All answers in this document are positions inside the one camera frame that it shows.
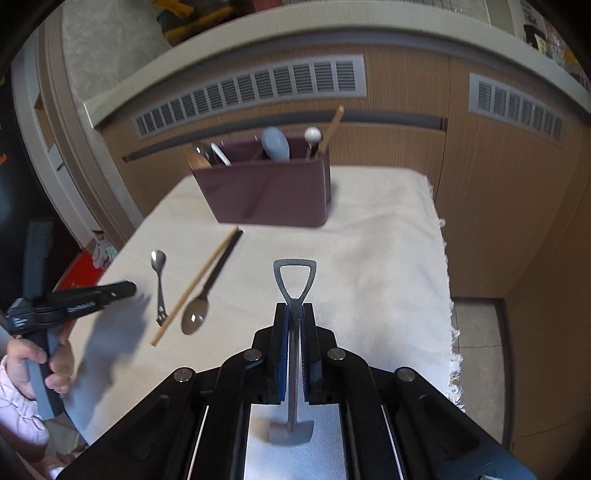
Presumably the long grey vent grille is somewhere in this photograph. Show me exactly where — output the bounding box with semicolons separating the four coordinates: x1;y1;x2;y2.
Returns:
131;54;367;139

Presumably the black pot with orange handle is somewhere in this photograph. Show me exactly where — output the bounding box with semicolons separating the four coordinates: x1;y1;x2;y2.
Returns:
152;0;236;44

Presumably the wooden cabinet front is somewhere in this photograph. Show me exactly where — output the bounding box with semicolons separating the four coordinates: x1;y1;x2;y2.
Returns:
102;44;591;462

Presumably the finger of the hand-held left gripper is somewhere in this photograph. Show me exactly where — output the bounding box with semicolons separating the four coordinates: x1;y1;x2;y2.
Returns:
60;281;137;302
53;299;114;320

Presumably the red floor mat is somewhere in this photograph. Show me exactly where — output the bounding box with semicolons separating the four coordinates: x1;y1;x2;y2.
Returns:
58;251;114;296

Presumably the person's left hand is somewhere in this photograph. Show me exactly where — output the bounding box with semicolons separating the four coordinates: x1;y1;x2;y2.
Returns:
6;339;75;403

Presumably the grey-blue spoon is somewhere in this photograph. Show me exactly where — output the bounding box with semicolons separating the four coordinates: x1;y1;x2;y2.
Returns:
261;126;291;162

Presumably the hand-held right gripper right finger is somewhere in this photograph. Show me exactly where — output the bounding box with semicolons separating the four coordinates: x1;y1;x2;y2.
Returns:
300;302;536;480

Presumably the wooden chopstick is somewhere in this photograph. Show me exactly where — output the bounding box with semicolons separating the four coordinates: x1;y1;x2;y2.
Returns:
316;105;345;158
150;225;241;347

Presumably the pile of slippers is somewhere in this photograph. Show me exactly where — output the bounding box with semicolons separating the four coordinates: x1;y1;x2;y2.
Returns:
92;231;118;268

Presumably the white ball-tipped metal stirrer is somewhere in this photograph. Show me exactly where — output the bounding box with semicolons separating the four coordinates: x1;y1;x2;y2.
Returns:
304;127;322;160

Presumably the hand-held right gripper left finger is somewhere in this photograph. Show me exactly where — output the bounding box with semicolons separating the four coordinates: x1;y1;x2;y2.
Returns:
88;302;291;480

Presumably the kitchen counter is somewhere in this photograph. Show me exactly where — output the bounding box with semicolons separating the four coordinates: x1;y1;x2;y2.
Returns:
60;0;591;130

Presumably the small metal spoon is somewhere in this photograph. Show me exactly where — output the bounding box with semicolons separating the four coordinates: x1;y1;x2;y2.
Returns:
149;249;169;326

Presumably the brown utensil holder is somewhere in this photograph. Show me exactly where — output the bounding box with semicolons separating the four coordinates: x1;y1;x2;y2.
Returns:
191;138;332;229

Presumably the shovel-shaped metal spoon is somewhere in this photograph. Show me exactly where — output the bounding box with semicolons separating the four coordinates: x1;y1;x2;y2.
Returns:
269;258;318;448

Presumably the short grey vent grille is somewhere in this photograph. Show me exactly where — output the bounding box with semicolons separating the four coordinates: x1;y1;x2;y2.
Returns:
468;73;568;147

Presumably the dark-handled metal spoon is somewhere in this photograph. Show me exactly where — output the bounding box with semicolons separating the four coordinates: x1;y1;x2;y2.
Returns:
209;142;232;167

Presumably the person's left forearm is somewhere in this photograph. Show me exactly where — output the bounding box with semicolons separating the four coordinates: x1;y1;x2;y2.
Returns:
0;355;51;444

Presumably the black-handled metal spoon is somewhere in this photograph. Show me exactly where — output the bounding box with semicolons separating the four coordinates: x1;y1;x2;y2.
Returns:
180;229;245;335

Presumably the white cloth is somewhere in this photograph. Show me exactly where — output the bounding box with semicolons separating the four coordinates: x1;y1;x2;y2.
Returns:
60;164;465;480

